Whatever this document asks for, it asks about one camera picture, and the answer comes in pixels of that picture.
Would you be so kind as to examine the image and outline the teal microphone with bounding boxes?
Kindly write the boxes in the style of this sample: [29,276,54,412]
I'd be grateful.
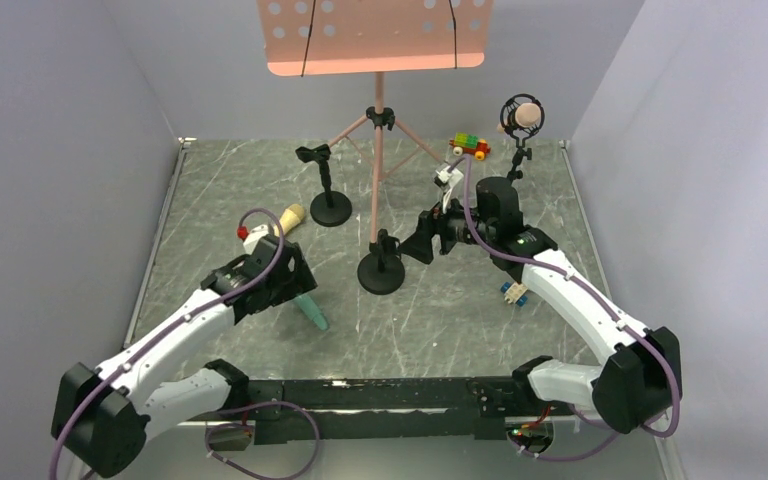
[293,294,329,331]

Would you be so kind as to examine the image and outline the black round-base mic stand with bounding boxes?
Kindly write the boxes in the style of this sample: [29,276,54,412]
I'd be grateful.
[357,229,405,295]
[295,144,352,227]

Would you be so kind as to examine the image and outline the black tripod microphone stand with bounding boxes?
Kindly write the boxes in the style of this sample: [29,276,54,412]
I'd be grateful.
[500,93,545,183]

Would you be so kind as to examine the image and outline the pink microphone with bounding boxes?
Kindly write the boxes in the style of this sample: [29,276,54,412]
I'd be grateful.
[497,103,543,133]

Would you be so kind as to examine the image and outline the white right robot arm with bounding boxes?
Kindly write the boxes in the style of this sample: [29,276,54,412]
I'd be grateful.
[400,171,682,434]

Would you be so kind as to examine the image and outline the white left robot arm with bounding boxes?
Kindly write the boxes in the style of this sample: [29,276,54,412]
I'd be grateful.
[49,233,317,478]

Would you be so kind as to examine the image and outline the pink music stand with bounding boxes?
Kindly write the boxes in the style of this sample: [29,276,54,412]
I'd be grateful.
[256,0,494,245]

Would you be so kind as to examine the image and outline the yellow microphone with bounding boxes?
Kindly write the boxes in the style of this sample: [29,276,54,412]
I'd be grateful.
[279,204,306,234]

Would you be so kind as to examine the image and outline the colourful toy block train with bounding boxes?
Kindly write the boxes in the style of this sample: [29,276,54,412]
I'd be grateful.
[449,132,492,161]

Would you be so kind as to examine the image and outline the white blue toy block car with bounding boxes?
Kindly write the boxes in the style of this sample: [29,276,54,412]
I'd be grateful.
[500,282,528,307]

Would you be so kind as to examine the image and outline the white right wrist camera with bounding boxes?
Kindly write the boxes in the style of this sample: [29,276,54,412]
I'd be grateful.
[433,164,464,213]

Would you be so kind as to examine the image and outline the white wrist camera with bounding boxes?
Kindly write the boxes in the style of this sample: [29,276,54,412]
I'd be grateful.
[236,223,280,255]
[433,164,464,213]

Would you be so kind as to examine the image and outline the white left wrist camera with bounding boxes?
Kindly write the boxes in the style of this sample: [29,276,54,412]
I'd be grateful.
[236,223,280,255]

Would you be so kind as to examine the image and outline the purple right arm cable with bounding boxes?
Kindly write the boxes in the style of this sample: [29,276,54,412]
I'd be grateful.
[446,155,682,464]

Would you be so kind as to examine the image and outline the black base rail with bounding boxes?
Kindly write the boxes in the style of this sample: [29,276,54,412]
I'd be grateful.
[181,376,617,446]

